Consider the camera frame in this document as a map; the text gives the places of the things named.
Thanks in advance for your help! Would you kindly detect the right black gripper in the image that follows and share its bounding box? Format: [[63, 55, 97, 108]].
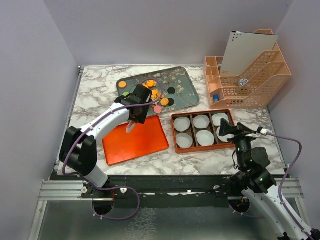
[[219, 117, 258, 169]]

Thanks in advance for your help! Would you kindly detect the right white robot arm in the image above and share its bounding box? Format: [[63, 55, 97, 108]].
[[218, 118, 320, 240]]

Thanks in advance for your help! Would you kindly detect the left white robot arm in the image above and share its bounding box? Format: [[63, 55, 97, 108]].
[[59, 84, 152, 198]]

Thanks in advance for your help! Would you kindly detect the orange metal tin lid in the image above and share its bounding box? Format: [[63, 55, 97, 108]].
[[102, 115, 169, 166]]

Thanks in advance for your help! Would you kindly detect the pink round cookie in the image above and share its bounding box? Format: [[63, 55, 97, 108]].
[[153, 105, 162, 114]]

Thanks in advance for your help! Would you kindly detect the orange round cracker cookie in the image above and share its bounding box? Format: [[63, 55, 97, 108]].
[[160, 98, 170, 107]]

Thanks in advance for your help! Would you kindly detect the blue capped bottle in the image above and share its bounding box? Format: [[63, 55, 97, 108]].
[[213, 94, 220, 103]]

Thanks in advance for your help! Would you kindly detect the orange flower cookie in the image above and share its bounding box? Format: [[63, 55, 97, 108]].
[[146, 79, 157, 88]]

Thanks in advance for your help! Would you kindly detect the black round cookie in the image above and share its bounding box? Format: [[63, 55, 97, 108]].
[[167, 87, 176, 95], [168, 98, 175, 106]]

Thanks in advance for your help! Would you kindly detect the peach plastic desk organizer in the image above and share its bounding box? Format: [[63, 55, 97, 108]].
[[203, 43, 292, 109]]

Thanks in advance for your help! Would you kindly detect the orange cookie tin box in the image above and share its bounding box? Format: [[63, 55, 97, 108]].
[[171, 109, 235, 154]]

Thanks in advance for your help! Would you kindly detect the round patterned tape roll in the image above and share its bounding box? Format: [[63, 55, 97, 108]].
[[237, 78, 249, 87]]

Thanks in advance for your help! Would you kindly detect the floral dark serving tray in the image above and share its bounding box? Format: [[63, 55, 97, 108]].
[[116, 66, 200, 117]]

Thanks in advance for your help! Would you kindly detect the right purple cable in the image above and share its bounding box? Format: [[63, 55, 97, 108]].
[[228, 131, 320, 240]]

